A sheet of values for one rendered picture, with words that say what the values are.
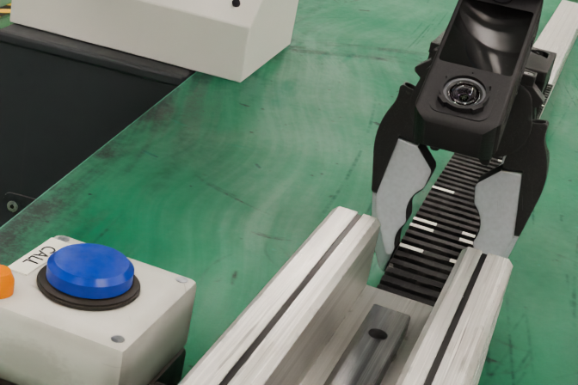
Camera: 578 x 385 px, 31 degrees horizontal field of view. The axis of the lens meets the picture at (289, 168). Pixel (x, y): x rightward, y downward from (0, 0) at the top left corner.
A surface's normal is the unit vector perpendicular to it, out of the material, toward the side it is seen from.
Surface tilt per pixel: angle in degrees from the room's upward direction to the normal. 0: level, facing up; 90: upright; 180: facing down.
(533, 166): 91
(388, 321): 0
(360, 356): 0
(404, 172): 91
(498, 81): 31
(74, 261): 3
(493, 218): 91
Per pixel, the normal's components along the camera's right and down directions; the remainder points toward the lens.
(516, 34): -0.04, -0.65
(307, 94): 0.18, -0.91
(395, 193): -0.32, 0.30
